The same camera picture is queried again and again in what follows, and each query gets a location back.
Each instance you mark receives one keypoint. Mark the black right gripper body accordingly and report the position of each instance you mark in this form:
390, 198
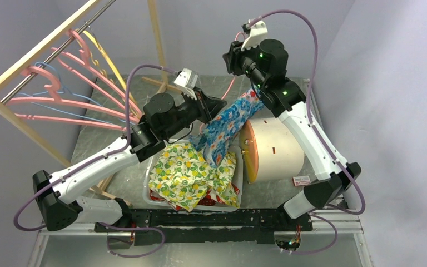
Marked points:
238, 57

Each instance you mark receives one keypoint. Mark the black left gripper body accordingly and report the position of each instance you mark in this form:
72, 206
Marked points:
197, 107

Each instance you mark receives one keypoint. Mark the blue floral skirt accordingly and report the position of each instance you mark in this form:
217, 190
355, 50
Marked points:
214, 139

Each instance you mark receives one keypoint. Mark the pink wire hanger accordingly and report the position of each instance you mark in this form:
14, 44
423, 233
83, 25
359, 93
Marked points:
233, 79

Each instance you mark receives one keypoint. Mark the yellow lemon print skirt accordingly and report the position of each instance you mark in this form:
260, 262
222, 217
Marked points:
182, 178

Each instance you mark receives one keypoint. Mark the white red flower skirt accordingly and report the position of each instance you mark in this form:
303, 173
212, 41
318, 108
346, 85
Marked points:
210, 200

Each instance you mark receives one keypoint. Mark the white plastic basket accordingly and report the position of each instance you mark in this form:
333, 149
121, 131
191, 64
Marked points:
237, 180

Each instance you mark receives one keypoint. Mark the yellow wooden hanger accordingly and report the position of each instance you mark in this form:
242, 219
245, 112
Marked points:
108, 60

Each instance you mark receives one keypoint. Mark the blue wire hanger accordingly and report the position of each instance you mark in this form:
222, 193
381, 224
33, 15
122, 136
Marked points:
53, 93

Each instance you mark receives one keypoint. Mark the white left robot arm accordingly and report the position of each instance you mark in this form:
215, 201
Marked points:
62, 203

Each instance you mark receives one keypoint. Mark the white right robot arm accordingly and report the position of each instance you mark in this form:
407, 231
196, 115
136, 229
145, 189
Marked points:
265, 66

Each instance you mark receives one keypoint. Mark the white cylindrical bin orange lid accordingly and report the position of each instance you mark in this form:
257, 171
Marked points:
270, 151

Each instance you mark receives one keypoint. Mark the small red white card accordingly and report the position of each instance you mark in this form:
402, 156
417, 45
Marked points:
301, 180

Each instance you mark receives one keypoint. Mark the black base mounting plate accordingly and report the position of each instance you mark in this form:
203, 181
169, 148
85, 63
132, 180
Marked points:
258, 225

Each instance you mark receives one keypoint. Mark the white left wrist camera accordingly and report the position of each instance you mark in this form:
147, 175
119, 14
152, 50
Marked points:
186, 82

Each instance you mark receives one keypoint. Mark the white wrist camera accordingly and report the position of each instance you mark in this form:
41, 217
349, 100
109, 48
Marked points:
257, 33
186, 82

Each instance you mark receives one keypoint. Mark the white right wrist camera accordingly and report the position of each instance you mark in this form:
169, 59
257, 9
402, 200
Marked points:
257, 33

